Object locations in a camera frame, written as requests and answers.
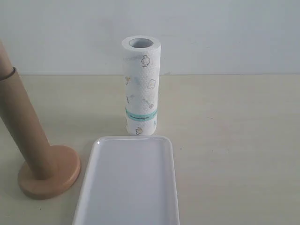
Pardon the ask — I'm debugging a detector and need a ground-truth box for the printed white paper towel roll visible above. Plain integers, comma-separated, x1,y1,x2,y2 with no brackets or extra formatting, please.
122,36,161,135

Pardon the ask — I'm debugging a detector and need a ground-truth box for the white rectangular plastic tray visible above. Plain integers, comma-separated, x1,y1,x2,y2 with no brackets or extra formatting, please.
73,135,180,225

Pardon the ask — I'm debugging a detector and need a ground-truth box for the wooden paper towel holder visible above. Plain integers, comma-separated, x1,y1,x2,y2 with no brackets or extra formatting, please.
18,145,81,199

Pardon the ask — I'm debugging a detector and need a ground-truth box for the brown cardboard tube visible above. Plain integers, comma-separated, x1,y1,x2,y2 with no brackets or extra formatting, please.
0,44,56,180

